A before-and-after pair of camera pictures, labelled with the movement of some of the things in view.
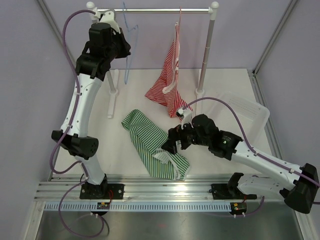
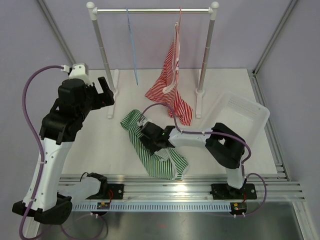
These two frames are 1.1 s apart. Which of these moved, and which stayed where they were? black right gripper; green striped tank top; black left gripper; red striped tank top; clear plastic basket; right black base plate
Moved: black left gripper; black right gripper
Stayed: right black base plate; clear plastic basket; red striped tank top; green striped tank top
